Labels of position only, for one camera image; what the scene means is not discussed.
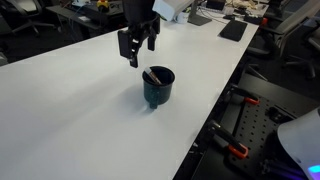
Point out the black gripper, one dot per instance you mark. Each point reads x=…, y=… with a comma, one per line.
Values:
x=140, y=15

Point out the marker with white cap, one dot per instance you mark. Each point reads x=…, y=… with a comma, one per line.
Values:
x=152, y=76

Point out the dark teal mug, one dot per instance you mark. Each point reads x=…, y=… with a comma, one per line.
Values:
x=159, y=93

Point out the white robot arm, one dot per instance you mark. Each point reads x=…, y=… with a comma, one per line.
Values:
x=171, y=7

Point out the white round container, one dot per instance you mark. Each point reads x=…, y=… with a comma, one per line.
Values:
x=182, y=18

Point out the yellow toy object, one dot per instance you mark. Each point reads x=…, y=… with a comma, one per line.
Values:
x=102, y=3

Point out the dark background desk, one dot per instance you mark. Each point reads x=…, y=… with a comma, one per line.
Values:
x=90, y=16

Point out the black flat pad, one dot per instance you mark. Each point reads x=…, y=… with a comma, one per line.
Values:
x=233, y=30

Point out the black box with red end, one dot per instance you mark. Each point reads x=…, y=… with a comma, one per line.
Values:
x=255, y=19

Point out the black office chair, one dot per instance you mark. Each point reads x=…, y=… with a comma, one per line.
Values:
x=23, y=13

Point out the black perforated mounting board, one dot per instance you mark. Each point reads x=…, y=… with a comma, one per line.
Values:
x=256, y=130

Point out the grey office chair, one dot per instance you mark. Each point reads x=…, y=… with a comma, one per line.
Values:
x=293, y=30

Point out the white rounded device housing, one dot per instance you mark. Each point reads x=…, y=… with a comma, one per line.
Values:
x=301, y=140

